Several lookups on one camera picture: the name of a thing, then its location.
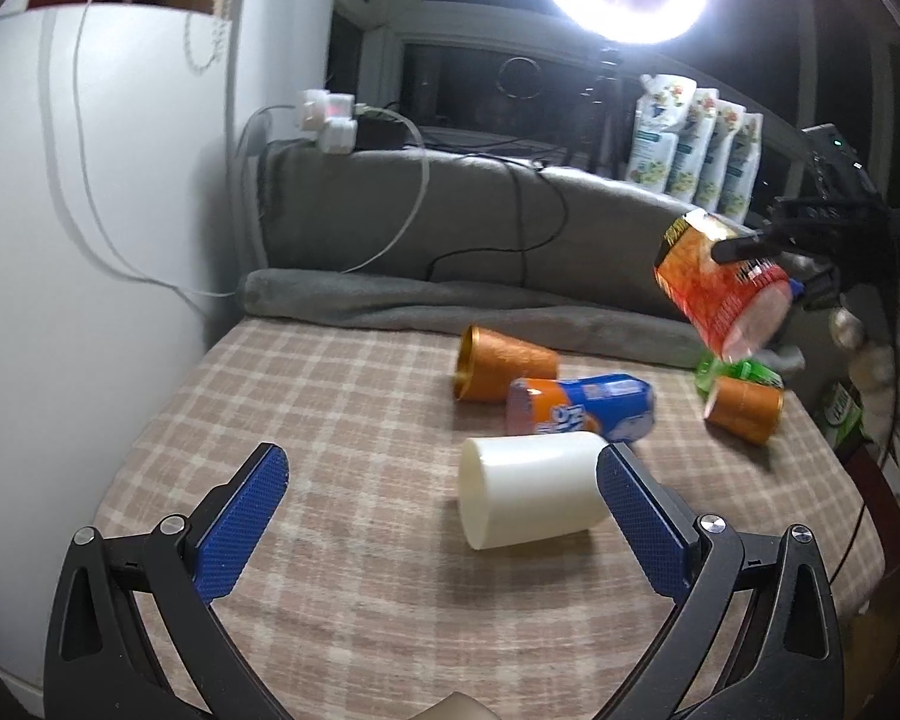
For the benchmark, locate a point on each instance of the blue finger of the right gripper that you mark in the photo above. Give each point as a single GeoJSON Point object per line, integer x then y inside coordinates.
{"type": "Point", "coordinates": [744, 249]}

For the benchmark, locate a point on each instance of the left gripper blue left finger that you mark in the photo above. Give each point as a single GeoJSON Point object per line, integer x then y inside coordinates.
{"type": "Point", "coordinates": [99, 658]}

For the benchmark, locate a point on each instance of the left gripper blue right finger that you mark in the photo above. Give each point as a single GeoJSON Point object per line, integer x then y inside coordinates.
{"type": "Point", "coordinates": [786, 660]}

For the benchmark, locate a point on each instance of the orange cut plastic bottle cup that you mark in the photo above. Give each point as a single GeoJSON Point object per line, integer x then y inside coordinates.
{"type": "Point", "coordinates": [736, 307]}

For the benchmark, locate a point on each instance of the green tea bottle cup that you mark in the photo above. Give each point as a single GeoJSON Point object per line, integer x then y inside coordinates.
{"type": "Point", "coordinates": [710, 368]}

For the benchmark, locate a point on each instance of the orange paper cup right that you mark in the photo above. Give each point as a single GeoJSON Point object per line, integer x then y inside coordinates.
{"type": "Point", "coordinates": [748, 410]}

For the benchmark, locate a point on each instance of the orange paper cup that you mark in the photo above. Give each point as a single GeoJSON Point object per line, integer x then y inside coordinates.
{"type": "Point", "coordinates": [748, 410]}
{"type": "Point", "coordinates": [489, 361]}

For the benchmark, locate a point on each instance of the orange blue bottle cup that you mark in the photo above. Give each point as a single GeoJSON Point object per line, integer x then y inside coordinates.
{"type": "Point", "coordinates": [617, 407]}

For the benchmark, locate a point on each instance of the orange paper cup left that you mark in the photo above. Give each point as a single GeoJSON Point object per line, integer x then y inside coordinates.
{"type": "Point", "coordinates": [489, 361]}

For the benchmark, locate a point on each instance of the grey rolled blanket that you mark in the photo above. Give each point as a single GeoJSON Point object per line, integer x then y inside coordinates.
{"type": "Point", "coordinates": [371, 302]}

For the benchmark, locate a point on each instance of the green paper shopping bag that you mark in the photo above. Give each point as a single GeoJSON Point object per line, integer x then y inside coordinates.
{"type": "Point", "coordinates": [839, 418]}

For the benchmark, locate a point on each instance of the grey sofa backrest cushion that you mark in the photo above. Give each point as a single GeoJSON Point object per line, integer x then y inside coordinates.
{"type": "Point", "coordinates": [445, 217]}

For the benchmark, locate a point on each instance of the white power strip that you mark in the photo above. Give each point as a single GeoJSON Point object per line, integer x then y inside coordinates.
{"type": "Point", "coordinates": [330, 117]}

